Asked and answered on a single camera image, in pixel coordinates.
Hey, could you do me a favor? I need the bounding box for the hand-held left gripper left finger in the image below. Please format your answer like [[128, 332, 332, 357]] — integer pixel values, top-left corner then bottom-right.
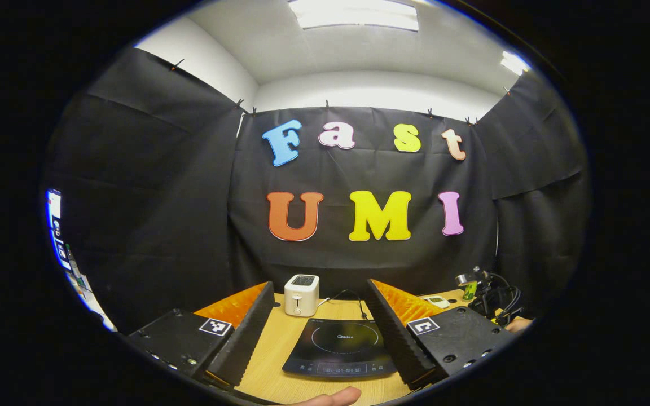
[[125, 281, 276, 389]]

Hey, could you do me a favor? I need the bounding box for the black induction cooktop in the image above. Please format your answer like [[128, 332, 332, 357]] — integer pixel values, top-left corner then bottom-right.
[[282, 317, 398, 379]]

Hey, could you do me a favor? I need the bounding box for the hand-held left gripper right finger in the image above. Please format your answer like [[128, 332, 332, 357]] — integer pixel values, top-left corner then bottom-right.
[[363, 278, 517, 391]]

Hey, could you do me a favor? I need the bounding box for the large ceiling light panel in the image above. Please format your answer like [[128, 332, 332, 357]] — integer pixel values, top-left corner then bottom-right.
[[288, 0, 419, 32]]

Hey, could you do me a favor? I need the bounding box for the small ceiling light panel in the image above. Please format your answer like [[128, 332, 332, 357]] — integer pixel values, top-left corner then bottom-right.
[[500, 51, 530, 76]]

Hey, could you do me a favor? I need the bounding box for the computer monitor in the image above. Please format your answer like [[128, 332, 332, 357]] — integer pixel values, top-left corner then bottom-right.
[[46, 189, 73, 271]]

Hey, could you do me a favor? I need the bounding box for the white toaster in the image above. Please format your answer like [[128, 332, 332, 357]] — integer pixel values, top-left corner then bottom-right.
[[284, 274, 320, 317]]

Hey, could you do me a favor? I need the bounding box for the black backdrop cloth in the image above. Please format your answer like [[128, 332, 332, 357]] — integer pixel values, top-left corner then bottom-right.
[[43, 48, 591, 333]]

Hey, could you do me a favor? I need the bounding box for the black cooktop power cable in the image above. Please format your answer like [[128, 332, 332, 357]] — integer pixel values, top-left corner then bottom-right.
[[325, 289, 368, 320]]

